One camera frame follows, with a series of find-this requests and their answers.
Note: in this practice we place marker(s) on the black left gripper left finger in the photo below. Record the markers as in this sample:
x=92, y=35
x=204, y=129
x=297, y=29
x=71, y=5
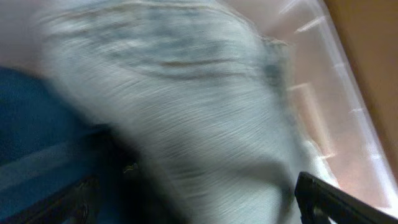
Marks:
x=78, y=203

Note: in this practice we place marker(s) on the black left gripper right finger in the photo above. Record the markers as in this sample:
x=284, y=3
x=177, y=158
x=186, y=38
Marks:
x=322, y=203

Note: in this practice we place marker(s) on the light blue jeans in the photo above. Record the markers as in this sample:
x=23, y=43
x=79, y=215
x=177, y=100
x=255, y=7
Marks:
x=197, y=91

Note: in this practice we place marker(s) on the clear plastic storage bin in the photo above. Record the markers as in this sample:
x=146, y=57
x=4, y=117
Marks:
x=327, y=98

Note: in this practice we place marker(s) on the blue garment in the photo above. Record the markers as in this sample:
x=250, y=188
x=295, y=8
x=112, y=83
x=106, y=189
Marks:
x=46, y=146

